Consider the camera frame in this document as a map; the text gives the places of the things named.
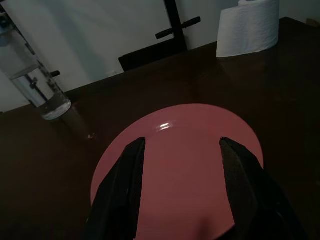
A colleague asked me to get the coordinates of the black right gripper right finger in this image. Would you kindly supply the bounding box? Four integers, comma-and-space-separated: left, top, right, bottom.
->
219, 136, 311, 240

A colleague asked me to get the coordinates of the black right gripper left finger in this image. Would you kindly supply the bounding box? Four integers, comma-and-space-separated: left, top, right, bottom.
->
85, 136, 147, 240

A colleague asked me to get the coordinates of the pink round plate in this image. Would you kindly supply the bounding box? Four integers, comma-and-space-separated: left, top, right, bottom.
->
90, 103, 265, 240

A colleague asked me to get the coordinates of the clear plastic water bottle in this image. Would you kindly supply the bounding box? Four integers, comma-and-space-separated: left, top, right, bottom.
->
0, 9, 73, 121

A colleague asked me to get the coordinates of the white paper towel roll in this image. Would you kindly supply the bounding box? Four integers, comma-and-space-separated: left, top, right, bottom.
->
216, 0, 280, 58

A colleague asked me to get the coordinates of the black rack with handles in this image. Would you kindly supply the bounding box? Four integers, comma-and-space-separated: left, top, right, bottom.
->
154, 0, 202, 53

